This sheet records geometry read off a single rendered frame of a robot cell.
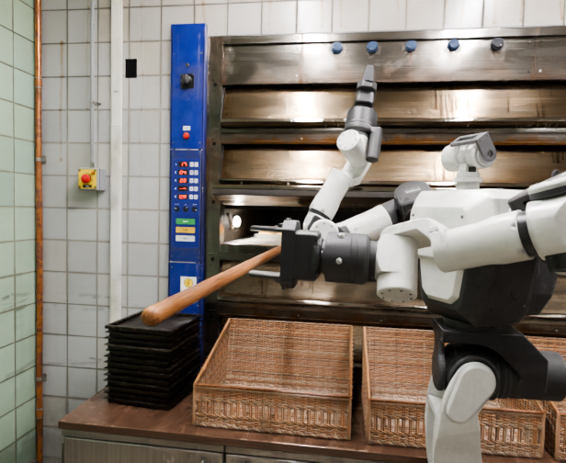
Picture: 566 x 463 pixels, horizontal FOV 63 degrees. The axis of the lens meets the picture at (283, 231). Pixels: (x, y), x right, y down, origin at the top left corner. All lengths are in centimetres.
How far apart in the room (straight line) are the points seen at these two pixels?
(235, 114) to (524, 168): 123
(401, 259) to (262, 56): 154
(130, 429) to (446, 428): 107
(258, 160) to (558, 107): 124
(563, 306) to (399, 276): 150
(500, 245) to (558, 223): 8
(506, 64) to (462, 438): 151
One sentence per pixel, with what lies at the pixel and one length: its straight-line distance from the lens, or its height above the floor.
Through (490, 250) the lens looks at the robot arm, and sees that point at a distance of 71.
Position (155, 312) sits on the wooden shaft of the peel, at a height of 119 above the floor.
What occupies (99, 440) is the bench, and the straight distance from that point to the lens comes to 188.
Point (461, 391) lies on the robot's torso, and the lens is 115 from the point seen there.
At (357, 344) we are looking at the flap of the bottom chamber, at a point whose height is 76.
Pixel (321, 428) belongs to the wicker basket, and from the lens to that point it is 168.
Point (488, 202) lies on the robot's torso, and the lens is 103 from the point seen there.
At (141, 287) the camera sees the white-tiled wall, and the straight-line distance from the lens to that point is 225.
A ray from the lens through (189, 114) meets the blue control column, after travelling 214.
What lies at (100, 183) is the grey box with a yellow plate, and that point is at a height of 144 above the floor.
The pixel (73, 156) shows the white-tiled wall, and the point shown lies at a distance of 239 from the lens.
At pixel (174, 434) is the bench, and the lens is 174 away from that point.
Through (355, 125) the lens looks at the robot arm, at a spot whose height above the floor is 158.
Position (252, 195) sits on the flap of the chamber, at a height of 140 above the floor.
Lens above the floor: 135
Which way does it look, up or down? 3 degrees down
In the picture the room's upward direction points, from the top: 1 degrees clockwise
